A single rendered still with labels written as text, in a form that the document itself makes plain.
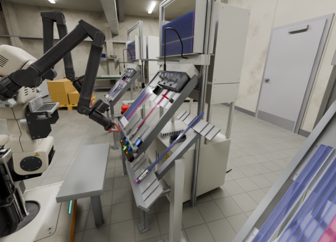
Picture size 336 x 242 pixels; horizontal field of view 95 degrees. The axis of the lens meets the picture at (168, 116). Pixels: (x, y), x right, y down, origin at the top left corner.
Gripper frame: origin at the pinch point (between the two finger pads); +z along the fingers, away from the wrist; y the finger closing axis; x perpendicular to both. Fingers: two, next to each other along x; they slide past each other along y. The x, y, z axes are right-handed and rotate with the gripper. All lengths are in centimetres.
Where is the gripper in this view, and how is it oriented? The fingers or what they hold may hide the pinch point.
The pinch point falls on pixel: (119, 130)
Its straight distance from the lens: 103.3
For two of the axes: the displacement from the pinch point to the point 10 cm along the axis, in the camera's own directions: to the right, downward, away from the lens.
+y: -4.7, -2.8, 8.4
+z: 6.4, 5.5, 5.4
